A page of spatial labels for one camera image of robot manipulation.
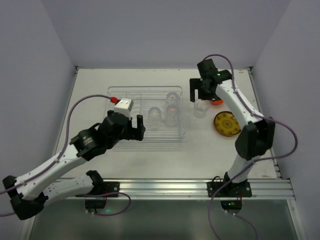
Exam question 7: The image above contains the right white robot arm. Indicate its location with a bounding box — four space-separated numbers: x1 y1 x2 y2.
189 59 275 184

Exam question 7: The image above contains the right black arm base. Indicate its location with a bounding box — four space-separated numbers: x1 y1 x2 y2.
206 174 253 214

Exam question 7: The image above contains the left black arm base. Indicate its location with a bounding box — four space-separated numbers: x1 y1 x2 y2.
84 170 120 213

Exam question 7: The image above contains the orange bowl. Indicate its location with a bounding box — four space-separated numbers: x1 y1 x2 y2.
210 100 224 106

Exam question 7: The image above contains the clear plastic rack tray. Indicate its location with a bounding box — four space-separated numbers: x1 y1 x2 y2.
101 86 187 141

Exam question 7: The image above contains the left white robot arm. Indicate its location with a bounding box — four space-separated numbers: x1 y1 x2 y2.
2 110 146 220

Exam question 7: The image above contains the olive brown plate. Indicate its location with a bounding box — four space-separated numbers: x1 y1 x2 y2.
212 111 241 132

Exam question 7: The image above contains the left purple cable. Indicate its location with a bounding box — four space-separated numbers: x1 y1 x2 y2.
0 94 132 217

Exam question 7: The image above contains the aluminium mounting rail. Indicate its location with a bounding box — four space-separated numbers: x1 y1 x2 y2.
31 178 296 200

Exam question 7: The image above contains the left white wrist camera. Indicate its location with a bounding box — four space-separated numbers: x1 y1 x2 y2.
113 98 134 119

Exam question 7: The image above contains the clear glass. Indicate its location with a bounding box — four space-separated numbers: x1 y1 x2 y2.
166 92 180 106
193 99 210 119
148 107 162 130
164 104 180 127

